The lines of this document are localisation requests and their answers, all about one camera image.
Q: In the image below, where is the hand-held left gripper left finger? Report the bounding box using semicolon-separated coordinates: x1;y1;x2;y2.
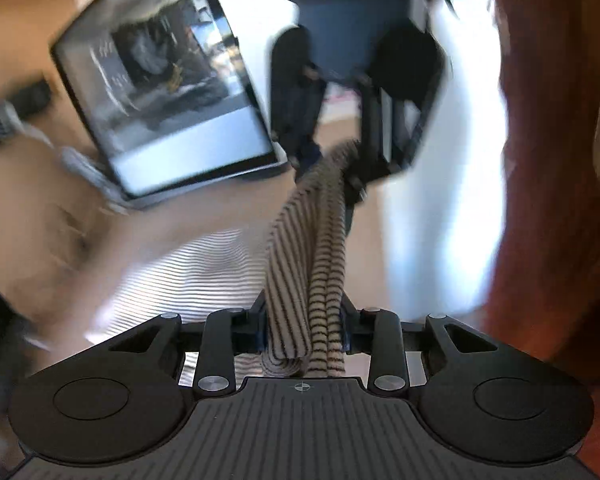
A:
107;294;270;398

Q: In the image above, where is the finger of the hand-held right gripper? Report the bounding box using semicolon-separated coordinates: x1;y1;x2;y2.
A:
342;74;398;236
272;62;329;173

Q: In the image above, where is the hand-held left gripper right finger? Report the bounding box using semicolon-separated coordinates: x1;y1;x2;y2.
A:
337;292;501;397

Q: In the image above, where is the striped long-sleeve shirt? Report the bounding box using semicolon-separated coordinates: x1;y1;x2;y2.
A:
85;140;361;380

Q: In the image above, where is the person's red clothing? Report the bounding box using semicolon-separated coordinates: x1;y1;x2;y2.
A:
480;0;600;480

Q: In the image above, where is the bundle of thick white cables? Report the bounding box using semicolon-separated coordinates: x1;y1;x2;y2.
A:
0;102;131;211

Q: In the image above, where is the bundle of black cables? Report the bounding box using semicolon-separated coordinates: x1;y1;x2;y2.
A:
0;79;52;148

